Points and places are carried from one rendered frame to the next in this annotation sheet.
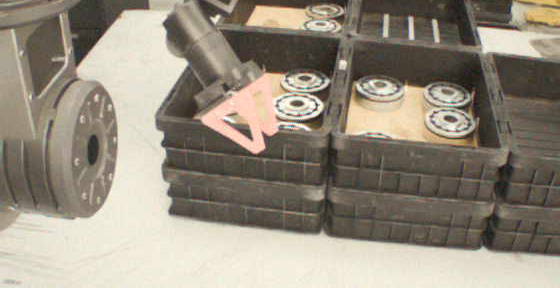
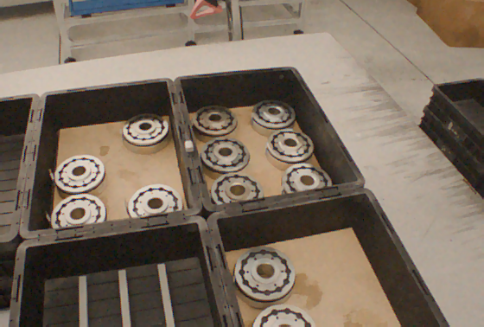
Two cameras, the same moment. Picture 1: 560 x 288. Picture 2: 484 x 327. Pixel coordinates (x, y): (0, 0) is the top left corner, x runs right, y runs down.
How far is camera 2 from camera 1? 1.64 m
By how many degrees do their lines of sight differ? 99
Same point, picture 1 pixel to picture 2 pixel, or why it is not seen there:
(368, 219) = not seen: hidden behind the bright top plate
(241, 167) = (234, 103)
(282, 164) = (206, 100)
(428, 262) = not seen: hidden behind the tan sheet
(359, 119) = (168, 180)
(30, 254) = (334, 96)
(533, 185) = (22, 117)
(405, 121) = (124, 189)
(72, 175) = not seen: outside the picture
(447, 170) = (88, 107)
